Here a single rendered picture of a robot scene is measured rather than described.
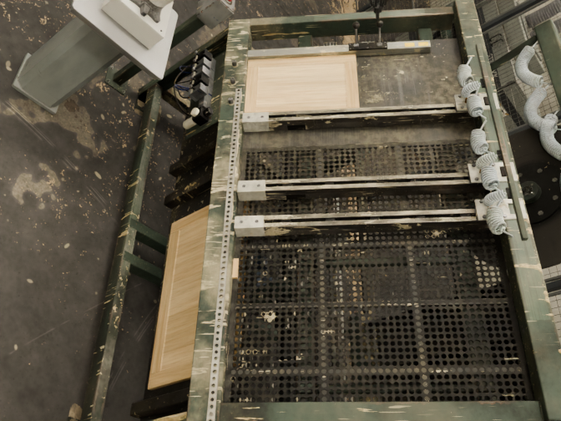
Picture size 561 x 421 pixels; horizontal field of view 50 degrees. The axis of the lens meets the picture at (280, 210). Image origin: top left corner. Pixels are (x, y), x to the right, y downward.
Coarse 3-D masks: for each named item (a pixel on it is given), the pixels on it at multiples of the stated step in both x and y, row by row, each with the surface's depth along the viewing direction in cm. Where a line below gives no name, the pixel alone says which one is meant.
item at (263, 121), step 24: (456, 96) 282; (480, 96) 281; (264, 120) 289; (288, 120) 288; (312, 120) 288; (336, 120) 287; (360, 120) 287; (384, 120) 287; (408, 120) 286; (432, 120) 286; (456, 120) 286
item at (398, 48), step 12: (276, 48) 322; (288, 48) 321; (300, 48) 320; (312, 48) 319; (324, 48) 319; (336, 48) 318; (348, 48) 317; (396, 48) 314; (408, 48) 314; (420, 48) 314
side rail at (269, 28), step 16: (304, 16) 334; (320, 16) 332; (336, 16) 331; (352, 16) 330; (368, 16) 329; (384, 16) 328; (400, 16) 326; (416, 16) 326; (432, 16) 326; (448, 16) 325; (256, 32) 337; (272, 32) 337; (288, 32) 336; (304, 32) 336; (320, 32) 336; (336, 32) 336; (352, 32) 335; (368, 32) 335; (384, 32) 335; (400, 32) 335
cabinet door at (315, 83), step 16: (256, 64) 319; (272, 64) 318; (288, 64) 317; (304, 64) 316; (320, 64) 316; (336, 64) 314; (352, 64) 313; (256, 80) 313; (272, 80) 312; (288, 80) 311; (304, 80) 310; (320, 80) 309; (336, 80) 308; (352, 80) 306; (256, 96) 306; (272, 96) 306; (288, 96) 304; (304, 96) 304; (320, 96) 303; (336, 96) 302; (352, 96) 300; (256, 112) 300
